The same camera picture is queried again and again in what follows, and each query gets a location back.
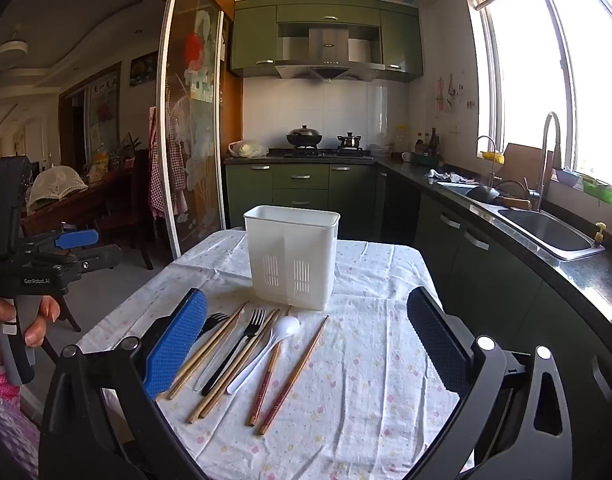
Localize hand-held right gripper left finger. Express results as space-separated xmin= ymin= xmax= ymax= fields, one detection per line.
xmin=38 ymin=287 xmax=209 ymax=480

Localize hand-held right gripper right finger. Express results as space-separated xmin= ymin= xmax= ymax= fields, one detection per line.
xmin=406 ymin=286 xmax=574 ymax=480

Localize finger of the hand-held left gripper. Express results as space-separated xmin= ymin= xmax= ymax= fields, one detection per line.
xmin=36 ymin=244 xmax=124 ymax=281
xmin=21 ymin=228 xmax=101 ymax=257

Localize brown wooden chopstick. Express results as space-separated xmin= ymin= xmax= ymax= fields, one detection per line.
xmin=168 ymin=301 xmax=250 ymax=401
xmin=158 ymin=305 xmax=243 ymax=400

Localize white plastic knife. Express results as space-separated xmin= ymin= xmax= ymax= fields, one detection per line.
xmin=193 ymin=310 xmax=247 ymax=393

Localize black plastic fork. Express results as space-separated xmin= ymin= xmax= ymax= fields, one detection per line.
xmin=196 ymin=312 xmax=230 ymax=342
xmin=201 ymin=308 xmax=267 ymax=397

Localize light wooden chopstick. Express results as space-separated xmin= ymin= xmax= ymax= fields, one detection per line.
xmin=198 ymin=310 xmax=283 ymax=420
xmin=187 ymin=308 xmax=278 ymax=425

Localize red-ended wooden chopstick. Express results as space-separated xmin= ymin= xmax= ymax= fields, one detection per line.
xmin=248 ymin=305 xmax=293 ymax=427
xmin=257 ymin=314 xmax=331 ymax=436

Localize white plastic spoon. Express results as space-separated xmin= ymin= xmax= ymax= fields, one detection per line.
xmin=226 ymin=316 xmax=302 ymax=395

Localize white plastic utensil holder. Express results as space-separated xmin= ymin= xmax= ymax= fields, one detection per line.
xmin=243 ymin=205 xmax=341 ymax=312

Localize person's left hand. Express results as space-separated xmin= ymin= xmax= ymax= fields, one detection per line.
xmin=0 ymin=295 xmax=62 ymax=368

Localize wooden dining table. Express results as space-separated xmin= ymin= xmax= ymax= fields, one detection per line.
xmin=21 ymin=180 xmax=137 ymax=241

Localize dark wooden chair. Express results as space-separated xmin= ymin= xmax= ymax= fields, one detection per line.
xmin=98 ymin=147 xmax=154 ymax=271

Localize white lace food cover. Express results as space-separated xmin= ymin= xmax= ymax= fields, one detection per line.
xmin=26 ymin=165 xmax=89 ymax=211

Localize floral white tablecloth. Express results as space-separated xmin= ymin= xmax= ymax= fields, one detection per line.
xmin=76 ymin=228 xmax=474 ymax=480

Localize potted plant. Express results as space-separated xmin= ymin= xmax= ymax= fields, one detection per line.
xmin=113 ymin=132 xmax=142 ymax=168

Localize red checked apron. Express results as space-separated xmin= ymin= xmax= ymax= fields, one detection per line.
xmin=147 ymin=105 xmax=187 ymax=218

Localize floral glass sliding door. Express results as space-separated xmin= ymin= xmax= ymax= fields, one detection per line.
xmin=156 ymin=0 xmax=227 ymax=258

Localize person's floral clothing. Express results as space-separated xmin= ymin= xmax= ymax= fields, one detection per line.
xmin=0 ymin=365 xmax=42 ymax=480

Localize stainless steel sink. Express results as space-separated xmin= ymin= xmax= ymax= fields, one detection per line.
xmin=436 ymin=180 xmax=607 ymax=262

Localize white dish rag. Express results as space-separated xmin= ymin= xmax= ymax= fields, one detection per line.
xmin=426 ymin=169 xmax=474 ymax=184

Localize dark stone kitchen countertop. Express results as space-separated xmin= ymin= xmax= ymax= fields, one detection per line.
xmin=225 ymin=152 xmax=612 ymax=341

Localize white plastic bag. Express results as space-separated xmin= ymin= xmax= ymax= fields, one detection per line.
xmin=228 ymin=140 xmax=268 ymax=158

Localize small steel faucet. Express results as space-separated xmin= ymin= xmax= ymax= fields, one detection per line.
xmin=475 ymin=135 xmax=502 ymax=191

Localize green base cabinets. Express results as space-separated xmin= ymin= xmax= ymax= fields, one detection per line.
xmin=225 ymin=160 xmax=612 ymax=461

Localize white ceiling lamp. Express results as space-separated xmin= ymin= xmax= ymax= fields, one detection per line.
xmin=0 ymin=25 xmax=29 ymax=71

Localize wooden cutting board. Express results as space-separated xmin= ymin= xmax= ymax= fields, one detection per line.
xmin=501 ymin=143 xmax=554 ymax=186

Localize tall steel kitchen faucet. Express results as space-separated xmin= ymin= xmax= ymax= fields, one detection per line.
xmin=536 ymin=111 xmax=563 ymax=213

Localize black gas stove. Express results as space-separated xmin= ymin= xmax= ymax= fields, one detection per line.
xmin=267 ymin=146 xmax=374 ymax=158

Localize green plastic container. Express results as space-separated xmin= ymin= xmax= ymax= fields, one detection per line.
xmin=581 ymin=176 xmax=612 ymax=206

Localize black wok with lid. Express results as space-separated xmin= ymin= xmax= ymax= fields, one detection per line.
xmin=286 ymin=124 xmax=324 ymax=150

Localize kitchen window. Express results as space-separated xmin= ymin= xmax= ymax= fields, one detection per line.
xmin=463 ymin=0 xmax=612 ymax=196

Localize steel range hood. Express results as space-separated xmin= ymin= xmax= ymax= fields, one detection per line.
xmin=274 ymin=22 xmax=384 ymax=82

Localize hanging wall calendar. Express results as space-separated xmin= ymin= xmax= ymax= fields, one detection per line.
xmin=88 ymin=72 xmax=121 ymax=148

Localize black pan with wooden handle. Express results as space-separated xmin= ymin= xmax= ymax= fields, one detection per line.
xmin=466 ymin=185 xmax=532 ymax=210

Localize dark wall poster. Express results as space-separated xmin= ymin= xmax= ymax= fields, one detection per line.
xmin=130 ymin=55 xmax=159 ymax=87

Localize green wall cabinets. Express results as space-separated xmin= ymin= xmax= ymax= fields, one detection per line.
xmin=230 ymin=0 xmax=425 ymax=83

